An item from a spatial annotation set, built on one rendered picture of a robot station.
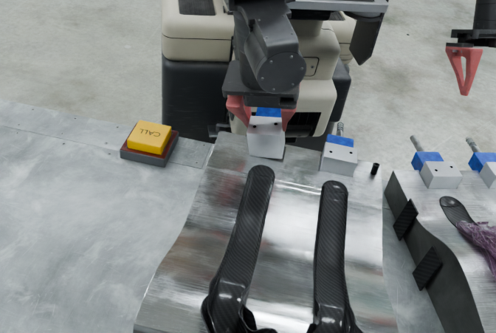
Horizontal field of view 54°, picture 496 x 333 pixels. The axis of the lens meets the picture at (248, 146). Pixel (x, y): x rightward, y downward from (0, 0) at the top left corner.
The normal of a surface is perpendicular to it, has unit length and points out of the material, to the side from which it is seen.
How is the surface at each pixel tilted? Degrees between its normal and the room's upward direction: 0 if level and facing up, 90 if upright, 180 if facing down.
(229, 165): 0
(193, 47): 90
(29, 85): 0
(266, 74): 95
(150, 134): 0
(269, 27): 13
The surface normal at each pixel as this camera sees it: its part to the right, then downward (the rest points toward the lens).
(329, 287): 0.17, -0.96
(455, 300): -0.99, -0.01
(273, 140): -0.18, 0.76
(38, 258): 0.11, -0.76
